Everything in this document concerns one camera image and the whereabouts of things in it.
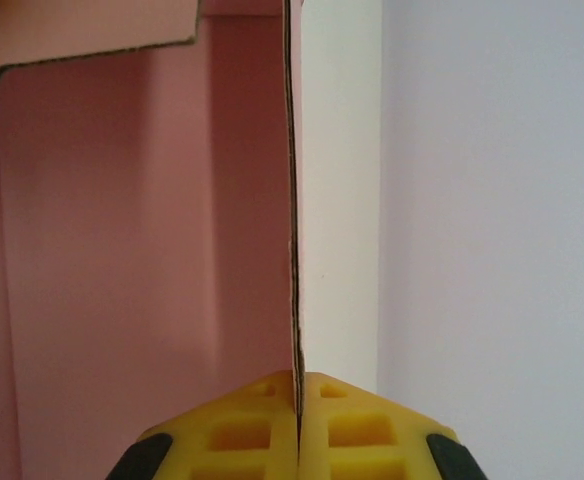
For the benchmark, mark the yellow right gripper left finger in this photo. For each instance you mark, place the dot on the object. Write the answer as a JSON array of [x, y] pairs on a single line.
[[242, 440]]

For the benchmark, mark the pink cardboard box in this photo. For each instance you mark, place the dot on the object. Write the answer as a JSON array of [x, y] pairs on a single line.
[[122, 210]]

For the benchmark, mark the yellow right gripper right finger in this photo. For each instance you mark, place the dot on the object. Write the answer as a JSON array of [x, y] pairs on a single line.
[[362, 440]]

